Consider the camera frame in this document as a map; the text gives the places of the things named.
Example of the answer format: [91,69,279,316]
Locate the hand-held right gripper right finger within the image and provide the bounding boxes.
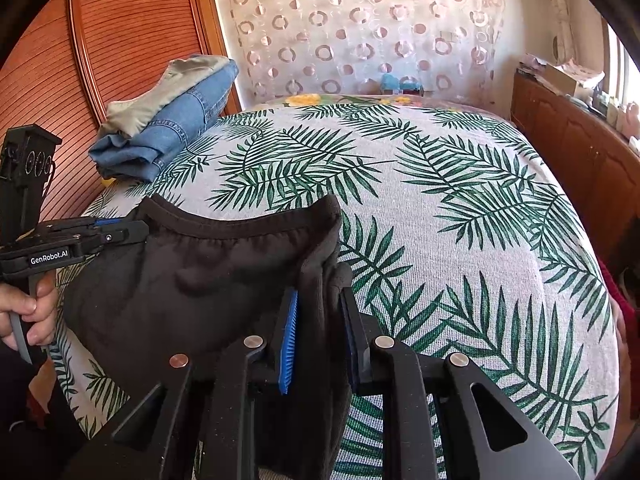
[340,287,581,480]

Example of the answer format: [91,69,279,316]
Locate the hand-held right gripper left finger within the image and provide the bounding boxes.
[60,288,301,480]

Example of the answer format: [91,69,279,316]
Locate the black pants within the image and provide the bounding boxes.
[62,194,356,480]

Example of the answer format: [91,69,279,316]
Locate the person's left hand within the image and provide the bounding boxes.
[0,276,59,350]

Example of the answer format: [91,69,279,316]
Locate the folded blue jeans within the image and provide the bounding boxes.
[89,60,240,183]

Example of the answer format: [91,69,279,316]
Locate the folded grey-green garment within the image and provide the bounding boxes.
[97,55,236,138]

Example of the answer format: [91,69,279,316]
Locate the palm leaf bed cover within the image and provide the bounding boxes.
[47,92,626,480]

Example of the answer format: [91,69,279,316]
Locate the person's dark clothing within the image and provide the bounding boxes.
[0,345,86,480]

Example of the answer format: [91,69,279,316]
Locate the small blue toy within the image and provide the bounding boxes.
[380,74,423,95]

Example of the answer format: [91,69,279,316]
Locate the red cloth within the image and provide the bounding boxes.
[595,255,640,321]

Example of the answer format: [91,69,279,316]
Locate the low wooden cabinet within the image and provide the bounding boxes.
[510,70,640,271]

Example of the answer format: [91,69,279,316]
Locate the sheer curtain with circle pattern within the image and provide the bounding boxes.
[210,0,506,106]

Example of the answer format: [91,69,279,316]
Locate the pile of household clutter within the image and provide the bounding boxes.
[517,55,640,151]

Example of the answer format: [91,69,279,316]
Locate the window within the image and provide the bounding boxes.
[602,20,640,111]

